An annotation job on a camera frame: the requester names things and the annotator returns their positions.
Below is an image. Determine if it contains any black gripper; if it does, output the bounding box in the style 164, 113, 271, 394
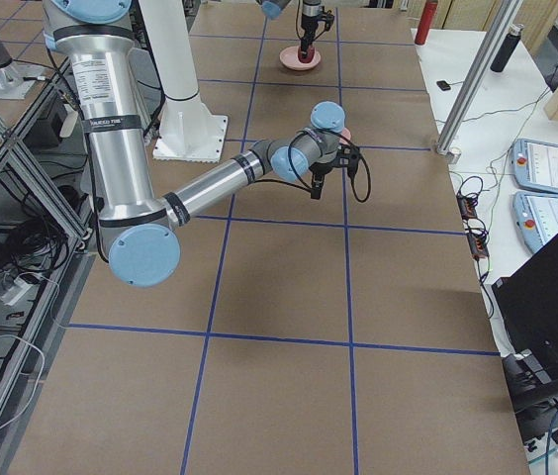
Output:
309, 160, 335, 200
300, 14, 319, 49

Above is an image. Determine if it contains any red yellow apple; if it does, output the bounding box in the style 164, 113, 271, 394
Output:
298, 45, 316, 64

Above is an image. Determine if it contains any pink bowl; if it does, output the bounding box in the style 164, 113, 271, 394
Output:
339, 128, 351, 144

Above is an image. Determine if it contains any pink plate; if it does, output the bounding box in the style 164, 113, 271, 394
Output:
279, 47, 322, 72

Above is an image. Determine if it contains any red bottle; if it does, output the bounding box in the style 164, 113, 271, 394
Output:
415, 0, 438, 46

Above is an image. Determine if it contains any small black square device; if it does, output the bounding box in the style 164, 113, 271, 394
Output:
436, 80, 452, 91

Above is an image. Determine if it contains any orange black usb hub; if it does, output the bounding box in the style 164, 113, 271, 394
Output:
456, 195, 478, 221

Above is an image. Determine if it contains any black bottle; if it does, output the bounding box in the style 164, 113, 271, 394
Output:
490, 24, 524, 73

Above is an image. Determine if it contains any right blue teach pendant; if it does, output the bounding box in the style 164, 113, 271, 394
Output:
512, 192, 558, 253

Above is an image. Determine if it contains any blue teach pendant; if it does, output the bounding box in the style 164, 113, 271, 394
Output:
510, 139, 558, 194
512, 192, 558, 253

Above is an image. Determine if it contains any left blue teach pendant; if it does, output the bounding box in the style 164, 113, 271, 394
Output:
510, 139, 558, 194

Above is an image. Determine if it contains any black laptop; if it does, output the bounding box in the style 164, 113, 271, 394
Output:
492, 234, 558, 367

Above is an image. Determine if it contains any white power adapter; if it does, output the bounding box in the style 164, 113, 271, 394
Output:
0, 278, 32, 307

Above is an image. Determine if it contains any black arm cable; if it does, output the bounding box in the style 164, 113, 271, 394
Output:
253, 141, 372, 203

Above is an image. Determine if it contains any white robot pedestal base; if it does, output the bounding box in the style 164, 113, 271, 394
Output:
139, 0, 229, 163

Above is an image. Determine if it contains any aluminium frame post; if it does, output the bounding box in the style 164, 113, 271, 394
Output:
435, 0, 522, 164

